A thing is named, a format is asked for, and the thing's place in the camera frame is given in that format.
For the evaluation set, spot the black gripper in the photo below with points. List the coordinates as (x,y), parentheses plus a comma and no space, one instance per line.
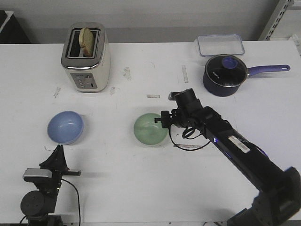
(52,186)
(169,118)

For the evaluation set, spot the green bowl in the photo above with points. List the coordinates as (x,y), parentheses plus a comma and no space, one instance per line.
(149,132)

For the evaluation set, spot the blue bowl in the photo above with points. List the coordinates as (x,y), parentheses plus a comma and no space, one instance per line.
(65,127)

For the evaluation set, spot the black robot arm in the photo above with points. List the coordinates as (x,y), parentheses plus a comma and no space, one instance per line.
(39,205)
(124,180)

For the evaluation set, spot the dark blue saucepan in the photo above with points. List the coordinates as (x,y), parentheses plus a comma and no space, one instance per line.
(228,91)

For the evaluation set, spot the cream two-slot toaster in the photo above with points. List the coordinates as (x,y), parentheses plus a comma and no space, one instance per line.
(87,74)

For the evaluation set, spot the glass pot lid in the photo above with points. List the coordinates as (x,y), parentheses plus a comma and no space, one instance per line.
(225,70)

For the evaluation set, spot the clear plastic food container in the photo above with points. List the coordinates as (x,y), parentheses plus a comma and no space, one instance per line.
(211,45)

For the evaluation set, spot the toast slice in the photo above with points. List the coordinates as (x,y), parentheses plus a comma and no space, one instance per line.
(86,41)

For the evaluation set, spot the white metal shelf upright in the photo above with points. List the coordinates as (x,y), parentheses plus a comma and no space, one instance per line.
(284,23)

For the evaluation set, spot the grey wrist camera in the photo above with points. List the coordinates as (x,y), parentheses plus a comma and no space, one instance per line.
(37,175)

